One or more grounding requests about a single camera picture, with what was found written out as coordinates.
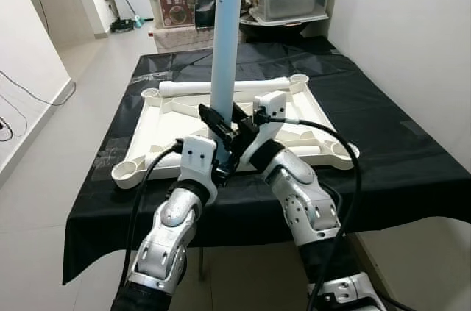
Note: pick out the black round basin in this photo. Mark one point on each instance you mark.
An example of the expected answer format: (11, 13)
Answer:
(283, 30)

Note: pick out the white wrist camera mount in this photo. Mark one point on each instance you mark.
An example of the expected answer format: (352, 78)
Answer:
(271, 105)
(197, 156)

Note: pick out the black tablecloth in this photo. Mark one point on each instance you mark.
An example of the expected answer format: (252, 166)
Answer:
(412, 164)

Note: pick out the clear plastic film piece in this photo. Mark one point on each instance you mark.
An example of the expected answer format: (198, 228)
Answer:
(154, 68)

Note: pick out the white plastic children table top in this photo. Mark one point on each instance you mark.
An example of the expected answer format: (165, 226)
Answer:
(176, 116)

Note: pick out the small teal cleaning brush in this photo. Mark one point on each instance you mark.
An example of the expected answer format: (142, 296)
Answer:
(139, 23)

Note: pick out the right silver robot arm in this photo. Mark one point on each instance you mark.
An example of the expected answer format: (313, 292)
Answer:
(305, 201)

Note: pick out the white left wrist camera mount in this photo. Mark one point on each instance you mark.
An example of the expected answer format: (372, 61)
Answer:
(197, 156)

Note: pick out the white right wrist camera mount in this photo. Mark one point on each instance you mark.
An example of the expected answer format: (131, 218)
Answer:
(271, 105)

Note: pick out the beige cloth covered bench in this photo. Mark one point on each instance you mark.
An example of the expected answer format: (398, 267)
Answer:
(180, 37)

